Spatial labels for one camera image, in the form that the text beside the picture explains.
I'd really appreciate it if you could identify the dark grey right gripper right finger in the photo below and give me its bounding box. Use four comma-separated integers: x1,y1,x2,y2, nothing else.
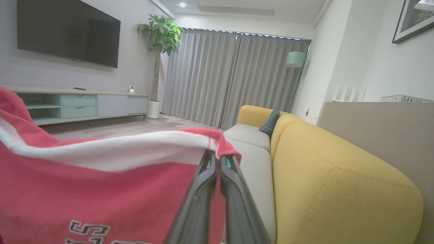
220,155,272,244

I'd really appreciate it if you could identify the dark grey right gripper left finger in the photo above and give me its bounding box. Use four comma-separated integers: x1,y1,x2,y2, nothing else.
164,149,217,244

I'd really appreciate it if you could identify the red white jersey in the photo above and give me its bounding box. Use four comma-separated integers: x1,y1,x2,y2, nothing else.
0,86,242,244

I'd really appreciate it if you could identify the grey sofa seat cushion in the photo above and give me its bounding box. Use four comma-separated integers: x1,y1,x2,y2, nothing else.
225,137,277,244
223,123,272,153

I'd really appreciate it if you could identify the dark teal throw pillow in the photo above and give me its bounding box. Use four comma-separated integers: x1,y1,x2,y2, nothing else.
259,108,281,137

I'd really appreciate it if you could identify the white ribbed plant pot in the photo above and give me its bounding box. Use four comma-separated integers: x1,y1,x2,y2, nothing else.
146,100,162,119

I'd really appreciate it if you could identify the grey pleated curtain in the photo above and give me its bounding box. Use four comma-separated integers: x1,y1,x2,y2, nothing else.
162,27,311,129

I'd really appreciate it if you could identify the white teal television cabinet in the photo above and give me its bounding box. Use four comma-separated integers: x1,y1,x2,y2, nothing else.
6,86,150,126

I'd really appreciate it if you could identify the mint green floor lamp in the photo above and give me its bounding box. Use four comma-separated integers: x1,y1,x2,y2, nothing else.
285,51,310,114

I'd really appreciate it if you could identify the green leafy house plant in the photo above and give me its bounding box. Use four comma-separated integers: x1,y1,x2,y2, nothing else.
136,14,184,102

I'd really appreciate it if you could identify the white slatted appliance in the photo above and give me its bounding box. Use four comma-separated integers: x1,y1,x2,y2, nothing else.
379,95,434,103

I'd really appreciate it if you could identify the black flat screen television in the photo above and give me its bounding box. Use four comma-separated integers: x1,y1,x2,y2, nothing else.
17,0,121,69

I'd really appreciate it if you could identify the black framed wall picture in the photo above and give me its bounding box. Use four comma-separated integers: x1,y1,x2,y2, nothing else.
392,0,434,45

